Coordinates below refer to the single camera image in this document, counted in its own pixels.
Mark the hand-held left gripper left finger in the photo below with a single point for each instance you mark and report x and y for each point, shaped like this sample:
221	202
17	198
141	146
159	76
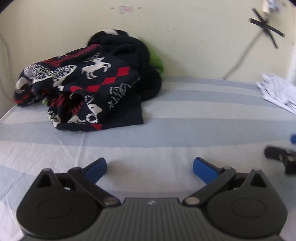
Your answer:
98	168

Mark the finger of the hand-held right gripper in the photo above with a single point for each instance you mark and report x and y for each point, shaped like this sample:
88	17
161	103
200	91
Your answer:
277	154
293	139

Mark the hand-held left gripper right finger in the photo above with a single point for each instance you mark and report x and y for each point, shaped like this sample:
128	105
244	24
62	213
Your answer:
203	168

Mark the dark knit garment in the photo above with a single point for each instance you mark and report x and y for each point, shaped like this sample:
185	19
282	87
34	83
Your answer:
145	76

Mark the striped bed sheet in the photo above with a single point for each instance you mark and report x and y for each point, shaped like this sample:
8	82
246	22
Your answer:
185	129

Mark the white cotton glove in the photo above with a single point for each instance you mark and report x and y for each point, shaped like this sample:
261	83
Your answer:
277	89

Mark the navy reindeer patterned sweater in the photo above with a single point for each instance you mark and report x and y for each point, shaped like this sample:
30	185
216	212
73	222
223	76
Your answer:
108	83

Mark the black tape strip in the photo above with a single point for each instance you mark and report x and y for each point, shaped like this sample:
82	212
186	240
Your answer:
269	32
266	27

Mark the green cloth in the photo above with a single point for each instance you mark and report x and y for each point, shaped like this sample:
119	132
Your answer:
157	60

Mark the black garment with white stripe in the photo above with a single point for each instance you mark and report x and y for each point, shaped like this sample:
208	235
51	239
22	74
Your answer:
104	38

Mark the white wall adapter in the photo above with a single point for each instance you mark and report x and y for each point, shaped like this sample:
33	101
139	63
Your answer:
269	8

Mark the white wall sticker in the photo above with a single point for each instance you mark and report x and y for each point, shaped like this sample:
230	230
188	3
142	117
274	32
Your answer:
125	9

